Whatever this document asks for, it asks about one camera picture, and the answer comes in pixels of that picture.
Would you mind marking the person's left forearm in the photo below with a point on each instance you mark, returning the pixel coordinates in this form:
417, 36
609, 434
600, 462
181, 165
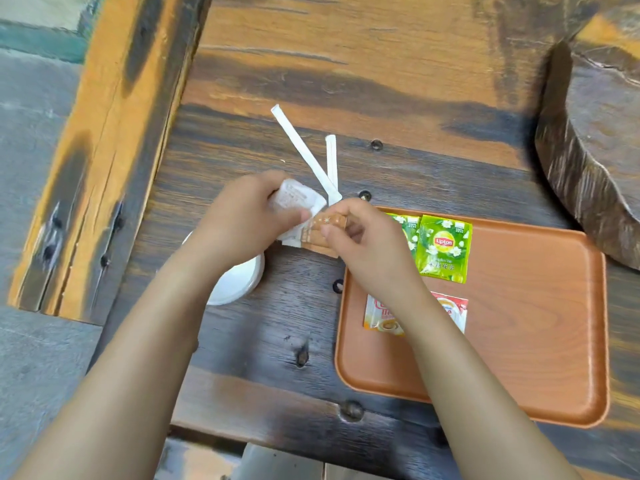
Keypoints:
125, 384

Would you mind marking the beige stone plinth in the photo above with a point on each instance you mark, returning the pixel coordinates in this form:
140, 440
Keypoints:
45, 9

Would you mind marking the red white creamer packet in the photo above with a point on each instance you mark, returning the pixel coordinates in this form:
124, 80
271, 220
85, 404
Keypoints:
455, 309
380, 319

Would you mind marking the person's left hand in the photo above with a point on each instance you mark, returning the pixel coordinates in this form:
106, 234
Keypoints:
240, 219

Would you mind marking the green Lipton tea packet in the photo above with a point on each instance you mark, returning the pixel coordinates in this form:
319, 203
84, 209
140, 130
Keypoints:
411, 229
445, 249

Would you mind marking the white paper stick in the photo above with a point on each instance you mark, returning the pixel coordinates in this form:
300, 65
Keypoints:
331, 159
300, 144

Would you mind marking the brown sugar packet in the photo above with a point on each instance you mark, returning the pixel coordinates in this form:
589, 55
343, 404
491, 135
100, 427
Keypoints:
295, 197
325, 227

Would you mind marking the person's right hand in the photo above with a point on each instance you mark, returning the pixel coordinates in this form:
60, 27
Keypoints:
375, 249

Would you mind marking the carved wooden tea board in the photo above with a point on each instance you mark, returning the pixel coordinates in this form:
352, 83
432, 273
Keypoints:
600, 144

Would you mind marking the white cup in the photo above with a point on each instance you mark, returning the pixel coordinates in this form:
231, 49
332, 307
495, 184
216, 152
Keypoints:
235, 284

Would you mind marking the person's right forearm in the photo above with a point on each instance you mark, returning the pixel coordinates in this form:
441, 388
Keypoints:
475, 394

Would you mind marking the orange wooden bench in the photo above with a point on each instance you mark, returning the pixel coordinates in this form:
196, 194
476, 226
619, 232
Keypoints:
110, 144

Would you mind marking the orange tray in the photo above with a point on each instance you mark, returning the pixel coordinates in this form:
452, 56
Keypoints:
525, 344

